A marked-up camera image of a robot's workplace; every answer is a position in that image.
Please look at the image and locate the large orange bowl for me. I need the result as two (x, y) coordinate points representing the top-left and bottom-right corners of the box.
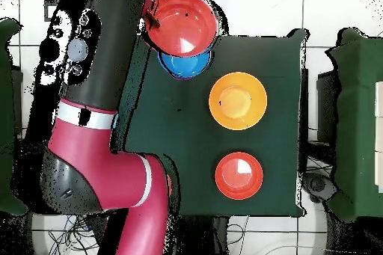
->
(143, 0), (219, 58)
(214, 151), (265, 201)

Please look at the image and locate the large blue bowl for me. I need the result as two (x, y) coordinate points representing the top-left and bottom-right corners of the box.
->
(157, 48), (212, 80)

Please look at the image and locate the large yellow-orange bowl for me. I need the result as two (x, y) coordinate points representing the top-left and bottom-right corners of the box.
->
(208, 71), (268, 131)

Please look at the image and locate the dark green table cloth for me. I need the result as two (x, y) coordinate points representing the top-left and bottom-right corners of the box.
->
(113, 26), (309, 218)

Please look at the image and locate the green cloth covered side table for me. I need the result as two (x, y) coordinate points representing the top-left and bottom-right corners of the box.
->
(0, 17), (28, 215)
(325, 27), (383, 223)

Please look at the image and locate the black stand beam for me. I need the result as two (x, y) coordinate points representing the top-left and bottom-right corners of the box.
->
(300, 67), (339, 148)

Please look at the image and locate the black office chair base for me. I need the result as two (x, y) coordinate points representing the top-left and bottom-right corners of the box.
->
(301, 172), (339, 205)

